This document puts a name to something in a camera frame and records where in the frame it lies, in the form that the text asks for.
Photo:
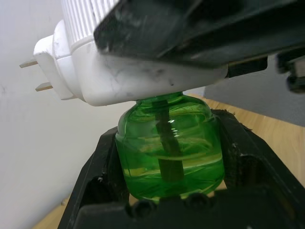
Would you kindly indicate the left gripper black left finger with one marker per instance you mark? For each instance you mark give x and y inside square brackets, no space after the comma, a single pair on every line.
[95,167]

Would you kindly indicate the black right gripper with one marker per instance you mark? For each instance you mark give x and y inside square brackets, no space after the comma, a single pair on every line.
[294,71]

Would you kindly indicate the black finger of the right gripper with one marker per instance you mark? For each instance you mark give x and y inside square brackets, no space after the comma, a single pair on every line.
[190,31]

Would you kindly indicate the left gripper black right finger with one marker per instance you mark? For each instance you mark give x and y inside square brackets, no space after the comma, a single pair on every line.
[257,171]

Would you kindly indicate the green repellent liquid bottle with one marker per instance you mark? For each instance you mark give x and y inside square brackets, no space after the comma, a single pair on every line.
[147,181]

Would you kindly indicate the white mosquito repellent heater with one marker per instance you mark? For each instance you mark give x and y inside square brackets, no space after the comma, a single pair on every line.
[119,78]

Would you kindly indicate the grey box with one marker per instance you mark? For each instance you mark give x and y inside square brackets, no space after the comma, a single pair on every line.
[262,100]

